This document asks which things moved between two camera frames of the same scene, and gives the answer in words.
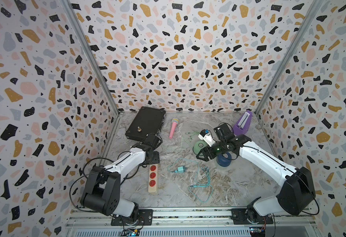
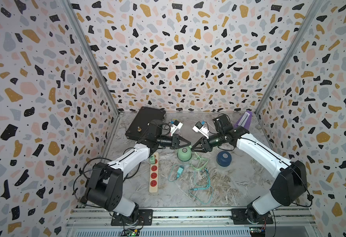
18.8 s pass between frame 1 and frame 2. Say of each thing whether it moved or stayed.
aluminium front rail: stayed
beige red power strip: stayed
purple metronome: stayed
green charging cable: moved
